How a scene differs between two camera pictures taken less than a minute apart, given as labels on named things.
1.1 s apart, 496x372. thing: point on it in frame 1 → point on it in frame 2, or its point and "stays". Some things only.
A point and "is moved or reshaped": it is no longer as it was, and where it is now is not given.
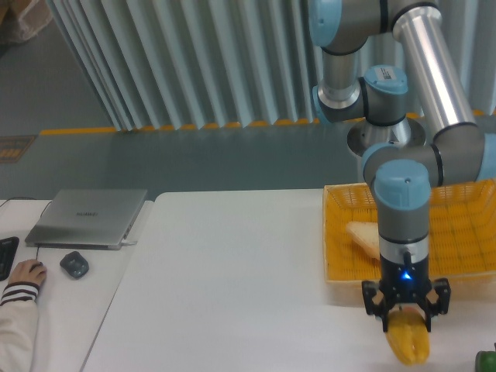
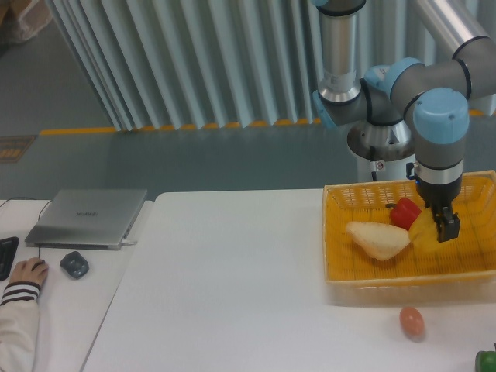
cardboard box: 21,19 stays
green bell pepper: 486,361 stays
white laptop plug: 127,242 stays
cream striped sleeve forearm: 18,327 stays
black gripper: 406,282 → 439,198
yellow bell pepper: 408,335 is moved or reshaped
